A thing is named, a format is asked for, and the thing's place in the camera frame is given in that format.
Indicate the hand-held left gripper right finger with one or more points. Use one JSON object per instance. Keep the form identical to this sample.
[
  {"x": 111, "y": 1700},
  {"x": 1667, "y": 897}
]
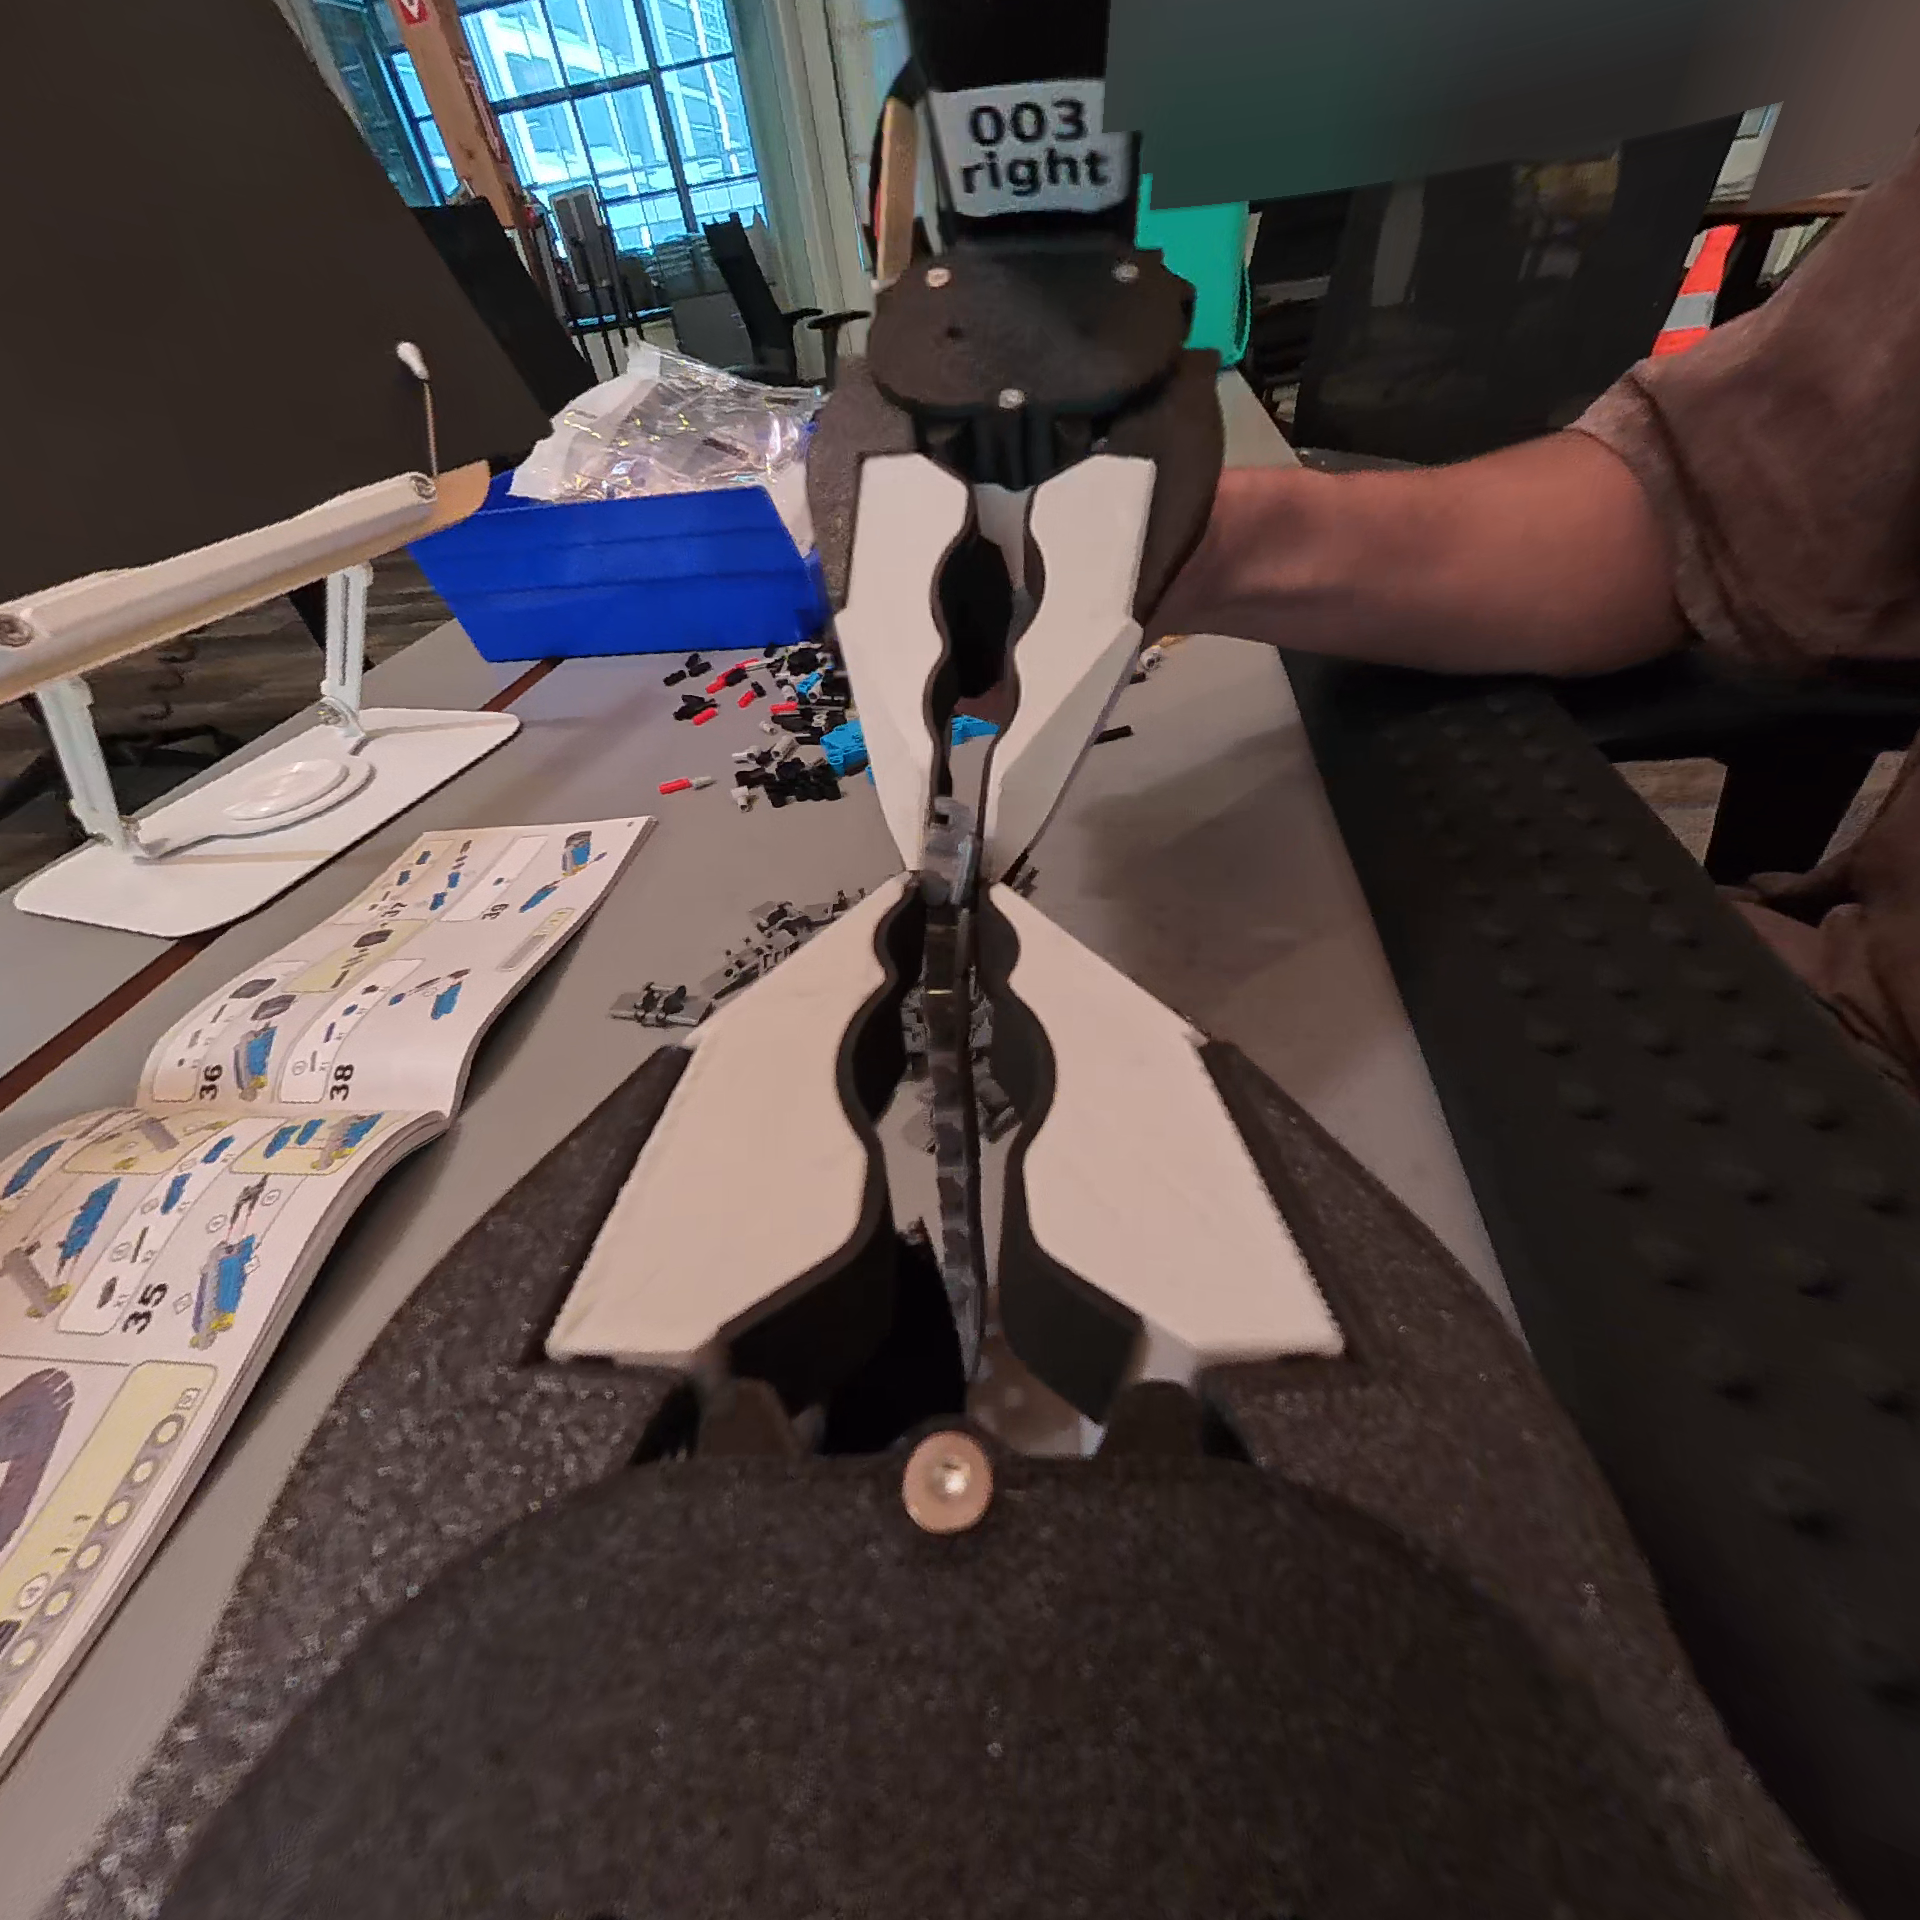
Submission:
[{"x": 1171, "y": 1200}]

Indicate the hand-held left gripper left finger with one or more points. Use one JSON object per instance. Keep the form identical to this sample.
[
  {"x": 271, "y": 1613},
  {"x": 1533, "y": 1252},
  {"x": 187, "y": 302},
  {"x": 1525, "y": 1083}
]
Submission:
[{"x": 721, "y": 1200}]

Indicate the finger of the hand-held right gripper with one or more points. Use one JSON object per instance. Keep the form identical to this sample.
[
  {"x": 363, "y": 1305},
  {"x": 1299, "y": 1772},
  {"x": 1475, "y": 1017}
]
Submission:
[
  {"x": 892, "y": 629},
  {"x": 1089, "y": 629}
]

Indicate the pile of grey track links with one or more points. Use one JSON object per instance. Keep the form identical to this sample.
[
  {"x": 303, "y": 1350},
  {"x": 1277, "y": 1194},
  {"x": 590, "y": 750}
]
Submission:
[{"x": 788, "y": 930}]

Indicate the grey desk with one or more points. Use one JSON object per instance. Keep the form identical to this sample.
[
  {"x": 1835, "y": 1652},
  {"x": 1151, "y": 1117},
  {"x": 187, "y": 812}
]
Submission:
[{"x": 451, "y": 1230}]

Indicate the pile of small coloured bricks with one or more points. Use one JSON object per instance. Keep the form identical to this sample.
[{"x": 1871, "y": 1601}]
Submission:
[{"x": 796, "y": 772}]

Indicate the teal bin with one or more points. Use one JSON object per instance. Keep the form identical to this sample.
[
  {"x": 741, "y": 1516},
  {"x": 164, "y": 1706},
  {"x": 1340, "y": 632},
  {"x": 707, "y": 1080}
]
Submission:
[{"x": 1201, "y": 270}]

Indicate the wooden board stand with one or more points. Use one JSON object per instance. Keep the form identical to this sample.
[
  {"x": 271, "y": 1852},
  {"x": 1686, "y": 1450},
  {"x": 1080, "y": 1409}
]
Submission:
[{"x": 902, "y": 181}]

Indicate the black office chair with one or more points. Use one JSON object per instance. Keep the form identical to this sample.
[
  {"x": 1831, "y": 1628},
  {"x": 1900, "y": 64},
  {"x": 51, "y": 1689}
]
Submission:
[{"x": 750, "y": 284}]

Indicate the blue storage bin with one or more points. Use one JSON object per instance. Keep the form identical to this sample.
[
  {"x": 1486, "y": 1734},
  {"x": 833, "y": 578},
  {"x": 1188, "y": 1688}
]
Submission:
[{"x": 600, "y": 586}]

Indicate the clear plastic bags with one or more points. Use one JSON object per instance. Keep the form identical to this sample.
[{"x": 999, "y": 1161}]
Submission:
[{"x": 662, "y": 435}]

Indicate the instruction booklet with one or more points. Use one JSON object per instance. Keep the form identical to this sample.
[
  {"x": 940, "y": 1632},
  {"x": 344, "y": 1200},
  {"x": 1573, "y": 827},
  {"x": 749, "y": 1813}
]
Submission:
[{"x": 301, "y": 1049}]

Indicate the black perforated chair armrest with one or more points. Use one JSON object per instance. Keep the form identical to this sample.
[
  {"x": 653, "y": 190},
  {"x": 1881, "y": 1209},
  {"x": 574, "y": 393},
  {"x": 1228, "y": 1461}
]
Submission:
[{"x": 1652, "y": 1125}]

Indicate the white book stand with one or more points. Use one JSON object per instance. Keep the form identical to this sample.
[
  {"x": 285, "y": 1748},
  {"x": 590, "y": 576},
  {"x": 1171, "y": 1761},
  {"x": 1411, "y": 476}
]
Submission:
[{"x": 301, "y": 809}]

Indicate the orange traffic cone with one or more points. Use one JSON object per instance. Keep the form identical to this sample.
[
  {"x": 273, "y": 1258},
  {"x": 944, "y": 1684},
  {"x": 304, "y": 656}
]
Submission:
[{"x": 1694, "y": 299}]

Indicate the black partition panel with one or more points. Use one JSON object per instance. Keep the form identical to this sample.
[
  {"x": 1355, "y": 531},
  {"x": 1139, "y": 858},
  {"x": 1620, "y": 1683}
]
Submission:
[{"x": 181, "y": 299}]

